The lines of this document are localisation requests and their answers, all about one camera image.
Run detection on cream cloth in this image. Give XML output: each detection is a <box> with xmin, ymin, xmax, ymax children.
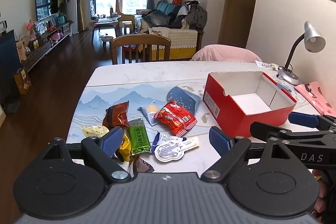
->
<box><xmin>148</xmin><ymin>27</ymin><xmax>171</xmax><ymax>37</ymax></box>

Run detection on black cabinet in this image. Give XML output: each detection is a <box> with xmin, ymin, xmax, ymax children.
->
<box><xmin>0</xmin><ymin>30</ymin><xmax>23</xmax><ymax>109</ymax></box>

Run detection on silver desk lamp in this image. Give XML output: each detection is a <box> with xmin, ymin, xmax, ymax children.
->
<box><xmin>276</xmin><ymin>21</ymin><xmax>326</xmax><ymax>86</ymax></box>

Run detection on pink patterned bag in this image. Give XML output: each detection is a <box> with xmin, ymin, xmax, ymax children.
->
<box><xmin>294</xmin><ymin>81</ymin><xmax>336</xmax><ymax>117</ymax></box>

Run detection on pink coat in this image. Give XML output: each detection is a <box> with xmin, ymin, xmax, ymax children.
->
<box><xmin>191</xmin><ymin>44</ymin><xmax>263</xmax><ymax>63</ymax></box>

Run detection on small white sachet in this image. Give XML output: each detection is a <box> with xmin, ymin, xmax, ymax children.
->
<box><xmin>181</xmin><ymin>136</ymin><xmax>201</xmax><ymax>149</ymax></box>

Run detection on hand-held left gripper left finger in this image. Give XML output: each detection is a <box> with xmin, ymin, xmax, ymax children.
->
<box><xmin>42</xmin><ymin>126</ymin><xmax>132</xmax><ymax>184</ymax></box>

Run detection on pale yellow snack packet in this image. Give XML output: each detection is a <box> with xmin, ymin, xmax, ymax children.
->
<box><xmin>81</xmin><ymin>125</ymin><xmax>109</xmax><ymax>138</ymax></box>

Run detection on white tower air conditioner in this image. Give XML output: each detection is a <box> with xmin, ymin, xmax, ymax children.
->
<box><xmin>66</xmin><ymin>0</ymin><xmax>79</xmax><ymax>35</ymax></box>

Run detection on tall brown paper bag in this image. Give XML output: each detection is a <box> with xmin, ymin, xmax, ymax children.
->
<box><xmin>16</xmin><ymin>42</ymin><xmax>27</xmax><ymax>60</ymax></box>

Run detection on bright yellow snack packet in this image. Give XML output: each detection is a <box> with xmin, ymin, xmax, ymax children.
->
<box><xmin>119</xmin><ymin>133</ymin><xmax>132</xmax><ymax>162</ymax></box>

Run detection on clear packet with yellow cake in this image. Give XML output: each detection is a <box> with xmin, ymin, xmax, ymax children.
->
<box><xmin>138</xmin><ymin>100</ymin><xmax>164</xmax><ymax>127</ymax></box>

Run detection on wooden television cabinet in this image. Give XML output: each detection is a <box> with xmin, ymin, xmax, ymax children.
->
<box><xmin>21</xmin><ymin>21</ymin><xmax>74</xmax><ymax>72</ymax></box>

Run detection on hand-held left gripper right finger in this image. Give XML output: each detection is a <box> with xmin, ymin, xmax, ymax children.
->
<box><xmin>201</xmin><ymin>126</ymin><xmax>300</xmax><ymax>184</ymax></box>

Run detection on white blue snack packet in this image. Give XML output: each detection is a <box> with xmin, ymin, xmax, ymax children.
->
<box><xmin>152</xmin><ymin>132</ymin><xmax>187</xmax><ymax>147</ymax></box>

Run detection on shiny brown snack packet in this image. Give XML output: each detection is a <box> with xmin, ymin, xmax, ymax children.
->
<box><xmin>102</xmin><ymin>101</ymin><xmax>130</xmax><ymax>130</ymax></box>

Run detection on blue mountain print table mat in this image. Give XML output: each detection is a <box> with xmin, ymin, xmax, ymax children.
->
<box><xmin>66</xmin><ymin>74</ymin><xmax>319</xmax><ymax>161</ymax></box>

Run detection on red snack packet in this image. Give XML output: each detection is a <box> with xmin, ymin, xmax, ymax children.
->
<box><xmin>153</xmin><ymin>99</ymin><xmax>198</xmax><ymax>137</ymax></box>

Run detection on white printed packet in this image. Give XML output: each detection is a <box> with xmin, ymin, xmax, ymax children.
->
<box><xmin>255</xmin><ymin>60</ymin><xmax>279</xmax><ymax>72</ymax></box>

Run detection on teal sofa with cream cover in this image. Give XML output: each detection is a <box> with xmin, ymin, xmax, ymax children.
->
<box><xmin>134</xmin><ymin>1</ymin><xmax>205</xmax><ymax>60</ymax></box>

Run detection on person's right hand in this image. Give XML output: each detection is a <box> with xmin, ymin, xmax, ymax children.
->
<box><xmin>311</xmin><ymin>169</ymin><xmax>328</xmax><ymax>222</ymax></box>

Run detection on red cardboard box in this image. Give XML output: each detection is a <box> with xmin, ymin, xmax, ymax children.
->
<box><xmin>203</xmin><ymin>71</ymin><xmax>298</xmax><ymax>138</ymax></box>

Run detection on pile of dark clothes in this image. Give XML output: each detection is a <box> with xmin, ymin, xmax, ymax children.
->
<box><xmin>168</xmin><ymin>0</ymin><xmax>208</xmax><ymax>30</ymax></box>

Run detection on television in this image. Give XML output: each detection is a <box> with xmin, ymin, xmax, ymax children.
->
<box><xmin>36</xmin><ymin>0</ymin><xmax>59</xmax><ymax>21</ymax></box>

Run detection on pink flowers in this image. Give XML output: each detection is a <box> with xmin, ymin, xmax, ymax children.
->
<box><xmin>26</xmin><ymin>20</ymin><xmax>38</xmax><ymax>39</ymax></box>

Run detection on green snack packet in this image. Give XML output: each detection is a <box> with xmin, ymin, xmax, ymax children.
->
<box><xmin>128</xmin><ymin>118</ymin><xmax>152</xmax><ymax>156</ymax></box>

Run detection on dark brown chocolate packet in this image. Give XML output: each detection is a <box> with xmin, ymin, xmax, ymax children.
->
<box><xmin>130</xmin><ymin>155</ymin><xmax>155</xmax><ymax>177</ymax></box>

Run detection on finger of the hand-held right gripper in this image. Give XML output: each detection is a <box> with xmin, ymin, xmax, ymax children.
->
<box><xmin>288</xmin><ymin>112</ymin><xmax>336</xmax><ymax>132</ymax></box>
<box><xmin>250</xmin><ymin>121</ymin><xmax>336</xmax><ymax>144</ymax></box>

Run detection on wooden giraffe chair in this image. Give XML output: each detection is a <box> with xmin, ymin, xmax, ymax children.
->
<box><xmin>113</xmin><ymin>0</ymin><xmax>135</xmax><ymax>33</ymax></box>

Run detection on coffee table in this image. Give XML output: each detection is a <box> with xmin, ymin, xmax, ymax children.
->
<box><xmin>91</xmin><ymin>17</ymin><xmax>122</xmax><ymax>45</ymax></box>

